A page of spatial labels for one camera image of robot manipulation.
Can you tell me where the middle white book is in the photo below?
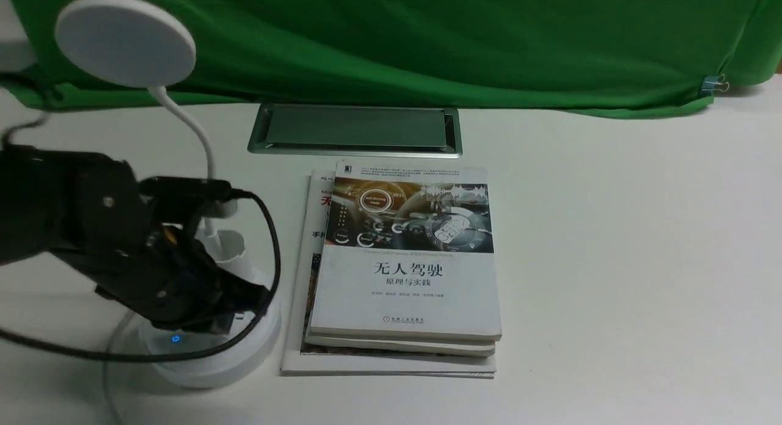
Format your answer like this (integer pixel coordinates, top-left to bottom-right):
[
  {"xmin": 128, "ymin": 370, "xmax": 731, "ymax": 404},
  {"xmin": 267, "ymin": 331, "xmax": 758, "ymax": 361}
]
[{"xmin": 304, "ymin": 332, "xmax": 496, "ymax": 358}]

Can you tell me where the blue binder clip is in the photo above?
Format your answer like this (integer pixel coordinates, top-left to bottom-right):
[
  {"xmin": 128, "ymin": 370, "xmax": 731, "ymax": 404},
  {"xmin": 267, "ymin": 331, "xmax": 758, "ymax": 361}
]
[{"xmin": 699, "ymin": 74, "xmax": 731, "ymax": 96}]

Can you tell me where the silver desk cable hatch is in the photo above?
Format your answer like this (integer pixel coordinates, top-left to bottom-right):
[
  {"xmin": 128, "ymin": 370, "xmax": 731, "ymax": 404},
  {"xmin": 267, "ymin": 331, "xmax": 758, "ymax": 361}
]
[{"xmin": 247, "ymin": 103, "xmax": 464, "ymax": 159}]

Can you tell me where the white desk lamp with socket base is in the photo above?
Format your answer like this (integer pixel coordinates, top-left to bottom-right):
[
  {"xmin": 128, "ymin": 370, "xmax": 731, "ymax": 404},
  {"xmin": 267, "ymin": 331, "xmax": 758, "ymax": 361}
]
[{"xmin": 55, "ymin": 0, "xmax": 281, "ymax": 389}]

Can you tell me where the bottom white magazine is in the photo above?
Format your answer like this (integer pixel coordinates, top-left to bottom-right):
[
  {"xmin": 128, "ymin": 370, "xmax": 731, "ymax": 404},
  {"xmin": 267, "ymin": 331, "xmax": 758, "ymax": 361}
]
[{"xmin": 281, "ymin": 170, "xmax": 497, "ymax": 379}]

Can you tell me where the black camera cable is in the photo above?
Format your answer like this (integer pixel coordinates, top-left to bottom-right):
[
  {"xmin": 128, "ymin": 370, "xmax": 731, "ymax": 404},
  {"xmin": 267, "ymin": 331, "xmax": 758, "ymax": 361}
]
[{"xmin": 0, "ymin": 190, "xmax": 283, "ymax": 363}]

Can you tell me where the green backdrop cloth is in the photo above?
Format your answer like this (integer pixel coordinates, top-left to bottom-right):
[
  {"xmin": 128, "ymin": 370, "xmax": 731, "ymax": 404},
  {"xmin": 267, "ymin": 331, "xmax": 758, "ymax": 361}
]
[{"xmin": 10, "ymin": 0, "xmax": 780, "ymax": 119}]

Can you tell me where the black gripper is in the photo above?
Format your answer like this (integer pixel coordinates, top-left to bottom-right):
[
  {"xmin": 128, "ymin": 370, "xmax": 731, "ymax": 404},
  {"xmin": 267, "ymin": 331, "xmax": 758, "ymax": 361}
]
[{"xmin": 51, "ymin": 155, "xmax": 272, "ymax": 334}]

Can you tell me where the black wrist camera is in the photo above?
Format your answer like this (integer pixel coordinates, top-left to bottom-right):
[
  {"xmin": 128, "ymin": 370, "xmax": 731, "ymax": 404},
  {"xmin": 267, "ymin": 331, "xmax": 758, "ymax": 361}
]
[{"xmin": 139, "ymin": 176, "xmax": 238, "ymax": 223}]

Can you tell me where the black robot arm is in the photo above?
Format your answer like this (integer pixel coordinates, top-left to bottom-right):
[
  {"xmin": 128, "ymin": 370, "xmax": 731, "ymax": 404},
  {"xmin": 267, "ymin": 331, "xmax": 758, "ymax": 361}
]
[{"xmin": 1, "ymin": 146, "xmax": 270, "ymax": 333}]

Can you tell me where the top white self-driving book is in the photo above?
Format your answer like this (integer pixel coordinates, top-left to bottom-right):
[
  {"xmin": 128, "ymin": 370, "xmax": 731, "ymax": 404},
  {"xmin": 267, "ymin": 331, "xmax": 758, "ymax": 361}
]
[{"xmin": 309, "ymin": 160, "xmax": 502, "ymax": 342}]

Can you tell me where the white lamp power cable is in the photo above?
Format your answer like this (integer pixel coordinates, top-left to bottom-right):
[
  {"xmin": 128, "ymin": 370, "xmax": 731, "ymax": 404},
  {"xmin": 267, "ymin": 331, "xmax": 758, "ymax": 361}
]
[{"xmin": 101, "ymin": 309, "xmax": 138, "ymax": 425}]

